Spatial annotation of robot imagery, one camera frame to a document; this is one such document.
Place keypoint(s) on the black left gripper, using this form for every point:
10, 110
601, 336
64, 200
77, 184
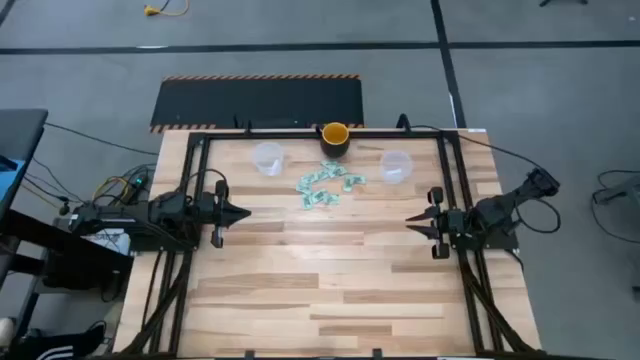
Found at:
219, 237

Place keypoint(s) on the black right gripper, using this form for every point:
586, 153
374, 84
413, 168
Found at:
440, 250

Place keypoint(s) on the clear plastic cup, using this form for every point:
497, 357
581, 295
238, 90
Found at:
268, 160
396, 167

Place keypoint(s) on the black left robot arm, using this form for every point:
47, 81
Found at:
110, 217

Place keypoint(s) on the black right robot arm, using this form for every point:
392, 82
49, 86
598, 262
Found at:
500, 205

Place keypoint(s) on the black power strip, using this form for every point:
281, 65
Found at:
137, 182

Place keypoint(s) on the black hazard-striped floor mat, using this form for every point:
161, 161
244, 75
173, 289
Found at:
260, 102

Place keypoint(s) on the black mug yellow inside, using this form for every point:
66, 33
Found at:
335, 134

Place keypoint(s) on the white paper label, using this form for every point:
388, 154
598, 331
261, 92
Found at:
107, 240

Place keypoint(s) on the grey floor stand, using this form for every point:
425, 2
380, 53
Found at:
625, 190

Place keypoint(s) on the person's foot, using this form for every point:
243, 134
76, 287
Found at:
60, 345

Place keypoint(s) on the blue panel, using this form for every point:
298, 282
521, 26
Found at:
7, 185

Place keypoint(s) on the black side desk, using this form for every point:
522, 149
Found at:
20, 130

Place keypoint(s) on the black stand leg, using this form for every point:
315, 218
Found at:
562, 2

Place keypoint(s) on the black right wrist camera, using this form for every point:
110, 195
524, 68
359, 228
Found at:
457, 221

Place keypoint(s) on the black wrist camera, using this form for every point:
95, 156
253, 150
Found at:
457, 221
206, 210

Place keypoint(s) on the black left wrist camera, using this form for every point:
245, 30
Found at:
206, 210

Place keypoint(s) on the black aluminium table frame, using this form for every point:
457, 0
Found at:
300, 135

